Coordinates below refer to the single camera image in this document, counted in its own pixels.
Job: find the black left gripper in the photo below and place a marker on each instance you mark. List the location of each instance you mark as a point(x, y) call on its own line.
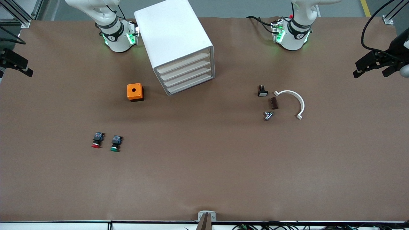
point(397, 49)

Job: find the orange push button enclosure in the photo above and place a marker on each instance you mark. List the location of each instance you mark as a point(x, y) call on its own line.
point(134, 91)

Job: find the silver key switch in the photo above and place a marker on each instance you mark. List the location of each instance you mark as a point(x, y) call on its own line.
point(268, 115)

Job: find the white plastic drawer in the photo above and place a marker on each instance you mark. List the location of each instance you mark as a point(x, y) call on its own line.
point(185, 60)
point(185, 68)
point(185, 76)
point(185, 84)

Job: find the green mushroom push button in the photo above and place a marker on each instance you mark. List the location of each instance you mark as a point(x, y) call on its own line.
point(116, 143)

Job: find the grey mounting bracket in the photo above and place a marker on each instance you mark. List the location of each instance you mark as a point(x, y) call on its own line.
point(202, 215)

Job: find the brown table cover mat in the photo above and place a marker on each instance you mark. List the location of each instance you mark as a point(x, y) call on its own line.
point(204, 166)

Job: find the black white-capped switch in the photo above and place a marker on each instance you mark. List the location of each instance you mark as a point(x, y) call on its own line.
point(262, 92)

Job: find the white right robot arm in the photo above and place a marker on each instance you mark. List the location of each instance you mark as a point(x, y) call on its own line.
point(118, 41)

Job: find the brown vertical post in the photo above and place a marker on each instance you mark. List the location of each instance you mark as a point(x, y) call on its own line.
point(205, 223)

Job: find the white curved plastic bracket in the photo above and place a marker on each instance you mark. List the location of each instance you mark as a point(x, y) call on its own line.
point(302, 105)

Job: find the white drawer cabinet housing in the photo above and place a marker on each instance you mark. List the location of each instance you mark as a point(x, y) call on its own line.
point(169, 28)

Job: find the red mushroom push button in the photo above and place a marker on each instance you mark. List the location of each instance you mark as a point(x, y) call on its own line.
point(97, 140)

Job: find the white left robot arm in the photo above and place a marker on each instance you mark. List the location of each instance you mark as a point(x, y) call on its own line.
point(295, 41)

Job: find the aluminium frame profile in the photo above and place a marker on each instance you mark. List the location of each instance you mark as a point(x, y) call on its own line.
point(25, 23)
point(388, 20)

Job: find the brown terminal block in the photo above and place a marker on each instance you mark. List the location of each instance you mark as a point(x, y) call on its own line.
point(274, 103)

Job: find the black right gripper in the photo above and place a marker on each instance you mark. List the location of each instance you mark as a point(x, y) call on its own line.
point(4, 56)

